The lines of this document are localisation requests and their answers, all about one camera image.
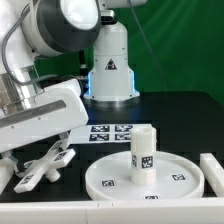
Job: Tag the white cross-shaped table base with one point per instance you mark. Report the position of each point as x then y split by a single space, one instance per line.
58 156

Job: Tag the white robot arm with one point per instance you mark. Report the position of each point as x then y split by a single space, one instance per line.
39 28

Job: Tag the white round table top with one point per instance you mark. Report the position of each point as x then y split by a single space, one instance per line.
109 178

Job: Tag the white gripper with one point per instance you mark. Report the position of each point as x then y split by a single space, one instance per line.
58 110

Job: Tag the white U-shaped obstacle fence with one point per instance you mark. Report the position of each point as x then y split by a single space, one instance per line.
40 208

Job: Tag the white marker sheet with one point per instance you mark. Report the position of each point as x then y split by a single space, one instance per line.
103 133

